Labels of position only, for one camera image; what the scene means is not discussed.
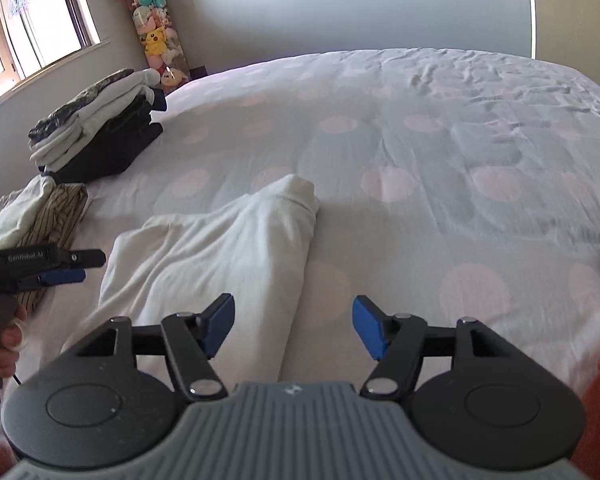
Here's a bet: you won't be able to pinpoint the white sweatshirt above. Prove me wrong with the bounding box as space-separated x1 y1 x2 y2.
66 174 320 387

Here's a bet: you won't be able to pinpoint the person left hand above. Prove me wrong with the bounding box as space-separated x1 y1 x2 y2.
0 306 27 379

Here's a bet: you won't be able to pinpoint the striped folded garment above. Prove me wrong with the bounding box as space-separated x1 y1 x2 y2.
14 181 92 311

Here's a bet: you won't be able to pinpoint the white folded garment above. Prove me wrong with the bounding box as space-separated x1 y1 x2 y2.
0 176 56 250

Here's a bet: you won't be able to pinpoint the black folded garment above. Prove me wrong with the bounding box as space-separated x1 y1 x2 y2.
38 88 166 183

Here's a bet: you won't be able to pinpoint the floral dark folded garment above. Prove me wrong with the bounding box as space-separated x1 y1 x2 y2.
28 68 134 143

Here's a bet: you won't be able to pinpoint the polka dot bed sheet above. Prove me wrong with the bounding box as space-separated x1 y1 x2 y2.
0 46 600 441

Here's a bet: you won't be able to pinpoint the grey folded garments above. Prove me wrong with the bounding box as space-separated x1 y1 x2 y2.
28 68 166 174

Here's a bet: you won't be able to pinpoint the plush toy tube holder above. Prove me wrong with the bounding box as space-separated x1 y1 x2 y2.
123 0 190 94

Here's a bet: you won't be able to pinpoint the window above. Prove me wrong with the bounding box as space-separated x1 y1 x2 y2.
0 0 99 97

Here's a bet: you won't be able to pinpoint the beige door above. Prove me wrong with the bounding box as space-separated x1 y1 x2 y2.
530 0 600 86

